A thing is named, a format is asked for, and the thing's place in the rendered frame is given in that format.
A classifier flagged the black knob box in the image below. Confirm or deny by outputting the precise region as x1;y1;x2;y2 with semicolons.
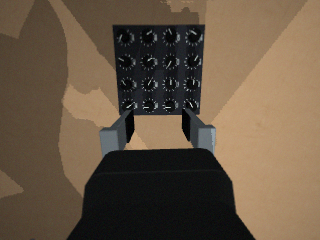
112;25;205;116

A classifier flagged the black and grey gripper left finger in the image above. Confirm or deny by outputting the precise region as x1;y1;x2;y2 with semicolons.
99;110;135;159

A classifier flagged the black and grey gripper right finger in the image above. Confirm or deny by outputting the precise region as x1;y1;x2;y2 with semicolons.
182;109;216;155

